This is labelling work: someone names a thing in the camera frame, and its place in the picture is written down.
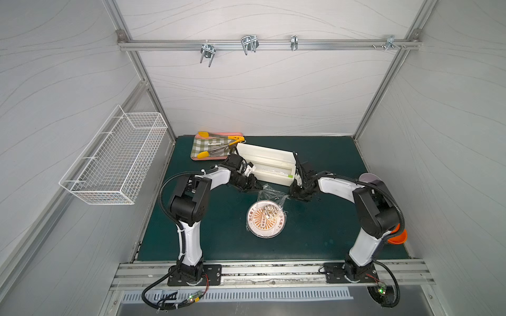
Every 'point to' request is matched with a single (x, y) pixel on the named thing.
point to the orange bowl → (400, 239)
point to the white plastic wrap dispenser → (272, 165)
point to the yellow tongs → (232, 140)
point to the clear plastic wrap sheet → (267, 193)
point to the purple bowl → (368, 177)
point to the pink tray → (238, 134)
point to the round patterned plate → (265, 218)
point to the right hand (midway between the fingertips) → (291, 195)
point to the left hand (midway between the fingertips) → (262, 189)
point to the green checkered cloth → (214, 147)
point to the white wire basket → (111, 168)
